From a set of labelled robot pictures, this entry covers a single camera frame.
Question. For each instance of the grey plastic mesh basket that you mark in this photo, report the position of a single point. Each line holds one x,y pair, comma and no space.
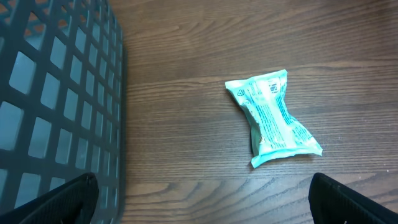
63,98

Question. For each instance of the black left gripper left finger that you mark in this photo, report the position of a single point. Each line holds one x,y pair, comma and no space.
72,202

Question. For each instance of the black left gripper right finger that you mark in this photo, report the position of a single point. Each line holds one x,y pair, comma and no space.
333,202

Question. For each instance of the teal snack packet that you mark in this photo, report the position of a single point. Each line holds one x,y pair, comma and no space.
275,133

